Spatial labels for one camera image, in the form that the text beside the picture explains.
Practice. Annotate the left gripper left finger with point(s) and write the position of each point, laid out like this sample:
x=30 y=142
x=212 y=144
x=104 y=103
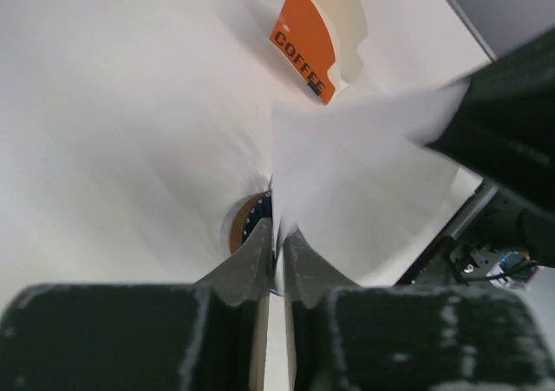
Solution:
x=208 y=335

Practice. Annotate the orange coffee filter holder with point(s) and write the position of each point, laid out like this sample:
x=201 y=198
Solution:
x=304 y=38

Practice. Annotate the white paper cone filter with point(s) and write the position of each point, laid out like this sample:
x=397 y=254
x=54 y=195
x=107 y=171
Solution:
x=359 y=181

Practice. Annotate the white paper coffee filters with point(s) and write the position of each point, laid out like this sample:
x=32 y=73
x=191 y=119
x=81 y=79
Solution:
x=349 y=25

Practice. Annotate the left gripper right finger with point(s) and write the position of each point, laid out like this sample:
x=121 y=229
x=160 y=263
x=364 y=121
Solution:
x=342 y=336

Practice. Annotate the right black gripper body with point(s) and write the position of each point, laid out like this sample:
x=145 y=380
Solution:
x=503 y=129

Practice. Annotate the clear ribbed glass server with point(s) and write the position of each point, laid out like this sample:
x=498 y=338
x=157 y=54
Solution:
x=226 y=228

